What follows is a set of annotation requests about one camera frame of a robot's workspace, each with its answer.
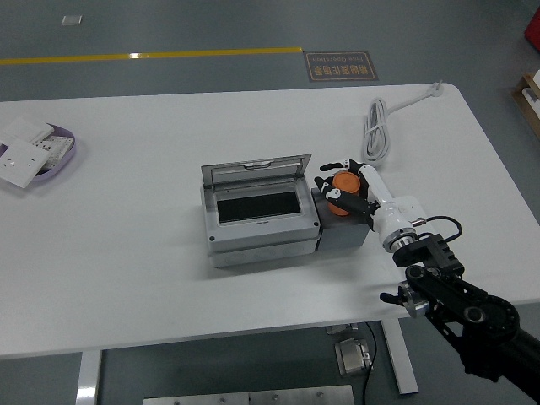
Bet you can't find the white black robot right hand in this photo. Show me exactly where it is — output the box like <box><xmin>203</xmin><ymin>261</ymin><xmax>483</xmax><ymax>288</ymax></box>
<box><xmin>314</xmin><ymin>159</ymin><xmax>419</xmax><ymax>251</ymax></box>

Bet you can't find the orange cylinder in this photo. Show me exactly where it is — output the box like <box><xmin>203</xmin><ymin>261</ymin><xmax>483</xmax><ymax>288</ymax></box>
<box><xmin>327</xmin><ymin>170</ymin><xmax>362</xmax><ymax>219</ymax></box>

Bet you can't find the grey electrical box with lid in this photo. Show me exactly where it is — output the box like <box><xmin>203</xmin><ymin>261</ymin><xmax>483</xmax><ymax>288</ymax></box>
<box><xmin>200</xmin><ymin>153</ymin><xmax>323</xmax><ymax>269</ymax></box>

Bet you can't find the grey cube with round hole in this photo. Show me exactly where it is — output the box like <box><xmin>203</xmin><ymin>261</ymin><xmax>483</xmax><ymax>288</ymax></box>
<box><xmin>310</xmin><ymin>186</ymin><xmax>371</xmax><ymax>252</ymax></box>

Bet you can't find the metal floor box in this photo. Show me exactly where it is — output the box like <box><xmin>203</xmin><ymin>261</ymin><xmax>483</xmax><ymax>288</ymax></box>
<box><xmin>334</xmin><ymin>337</ymin><xmax>376</xmax><ymax>377</ymax></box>

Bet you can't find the wooden crate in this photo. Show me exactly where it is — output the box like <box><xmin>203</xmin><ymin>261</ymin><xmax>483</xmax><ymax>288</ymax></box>
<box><xmin>510</xmin><ymin>70</ymin><xmax>540</xmax><ymax>141</ymax></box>

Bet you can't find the red object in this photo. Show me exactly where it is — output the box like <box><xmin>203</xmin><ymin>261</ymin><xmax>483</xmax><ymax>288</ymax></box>
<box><xmin>522</xmin><ymin>7</ymin><xmax>540</xmax><ymax>44</ymax></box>

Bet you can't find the purple tray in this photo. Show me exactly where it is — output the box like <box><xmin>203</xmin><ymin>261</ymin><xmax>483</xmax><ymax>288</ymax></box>
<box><xmin>0</xmin><ymin>121</ymin><xmax>78</xmax><ymax>184</ymax></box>

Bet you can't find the white socket plate with print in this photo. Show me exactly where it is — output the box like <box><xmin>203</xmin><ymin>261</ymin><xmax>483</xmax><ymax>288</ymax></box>
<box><xmin>33</xmin><ymin>134</ymin><xmax>75</xmax><ymax>172</ymax></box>

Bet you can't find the white power cord with plug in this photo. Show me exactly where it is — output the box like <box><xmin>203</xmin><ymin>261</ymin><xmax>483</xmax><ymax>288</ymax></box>
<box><xmin>361</xmin><ymin>79</ymin><xmax>444</xmax><ymax>164</ymax></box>

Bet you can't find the black cable under table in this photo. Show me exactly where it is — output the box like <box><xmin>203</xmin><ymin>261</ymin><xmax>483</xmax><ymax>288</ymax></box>
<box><xmin>362</xmin><ymin>321</ymin><xmax>379</xmax><ymax>405</ymax></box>

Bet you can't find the metal base plate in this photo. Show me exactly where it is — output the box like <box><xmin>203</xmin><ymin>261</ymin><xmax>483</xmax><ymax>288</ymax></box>
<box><xmin>142</xmin><ymin>384</ymin><xmax>355</xmax><ymax>405</ymax></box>

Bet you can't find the large white wall socket plate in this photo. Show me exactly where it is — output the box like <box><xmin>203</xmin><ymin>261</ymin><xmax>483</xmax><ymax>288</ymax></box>
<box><xmin>0</xmin><ymin>138</ymin><xmax>51</xmax><ymax>189</ymax></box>

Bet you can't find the plain white switch plate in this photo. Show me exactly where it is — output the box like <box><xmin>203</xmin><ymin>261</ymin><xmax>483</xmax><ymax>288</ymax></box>
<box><xmin>0</xmin><ymin>116</ymin><xmax>56</xmax><ymax>147</ymax></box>

